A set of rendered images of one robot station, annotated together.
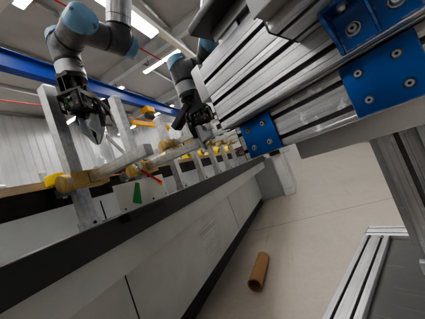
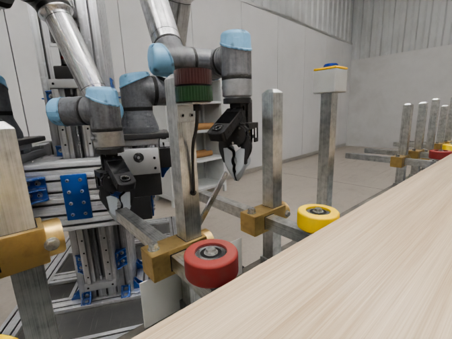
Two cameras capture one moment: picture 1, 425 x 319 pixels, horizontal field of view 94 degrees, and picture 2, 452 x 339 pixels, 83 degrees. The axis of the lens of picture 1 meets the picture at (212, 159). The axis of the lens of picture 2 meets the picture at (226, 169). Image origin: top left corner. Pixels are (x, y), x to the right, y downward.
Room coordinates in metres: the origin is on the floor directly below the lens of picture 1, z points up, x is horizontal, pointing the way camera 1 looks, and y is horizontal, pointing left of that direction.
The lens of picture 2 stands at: (1.20, 0.58, 1.11)
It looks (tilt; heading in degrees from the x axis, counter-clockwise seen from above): 13 degrees down; 206
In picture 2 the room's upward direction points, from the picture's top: 2 degrees counter-clockwise
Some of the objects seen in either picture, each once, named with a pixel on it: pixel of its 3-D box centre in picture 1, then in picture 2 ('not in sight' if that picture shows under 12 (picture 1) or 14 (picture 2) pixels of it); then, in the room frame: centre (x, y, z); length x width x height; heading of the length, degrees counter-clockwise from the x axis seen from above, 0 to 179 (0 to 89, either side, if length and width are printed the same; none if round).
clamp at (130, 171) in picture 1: (141, 168); (181, 251); (0.84, 0.29, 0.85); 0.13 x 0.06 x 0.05; 156
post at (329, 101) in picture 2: not in sight; (325, 167); (0.35, 0.51, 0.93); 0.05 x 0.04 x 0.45; 156
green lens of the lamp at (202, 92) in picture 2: not in sight; (194, 94); (0.83, 0.34, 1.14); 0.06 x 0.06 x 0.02
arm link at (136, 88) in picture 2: not in sight; (137, 89); (0.39, -0.20, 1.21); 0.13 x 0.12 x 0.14; 146
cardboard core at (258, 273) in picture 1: (259, 269); not in sight; (1.32, -0.04, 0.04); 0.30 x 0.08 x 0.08; 156
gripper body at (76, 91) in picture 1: (78, 96); (239, 122); (0.57, 0.31, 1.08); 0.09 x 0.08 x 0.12; 176
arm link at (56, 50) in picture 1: (64, 48); (235, 56); (0.58, 0.31, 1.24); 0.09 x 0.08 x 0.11; 56
